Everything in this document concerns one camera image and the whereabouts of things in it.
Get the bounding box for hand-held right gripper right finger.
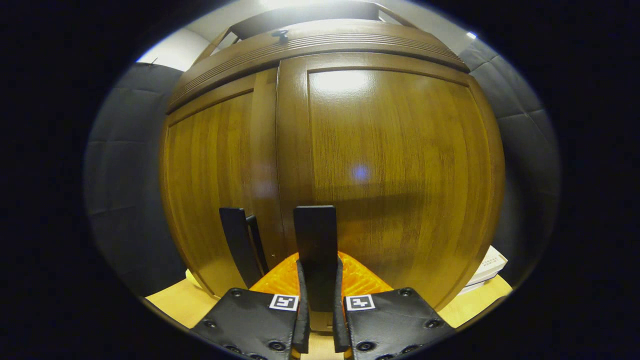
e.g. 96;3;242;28
332;251;457;360

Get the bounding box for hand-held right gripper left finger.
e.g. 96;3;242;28
191;252;311;360

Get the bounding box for wooden shoe cabinet door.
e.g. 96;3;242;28
162;67;288;298
276;51;506;333

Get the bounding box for wooden double-door shoe cabinet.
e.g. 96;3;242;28
160;0;507;333

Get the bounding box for cream covered book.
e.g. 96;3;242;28
467;245;509;286

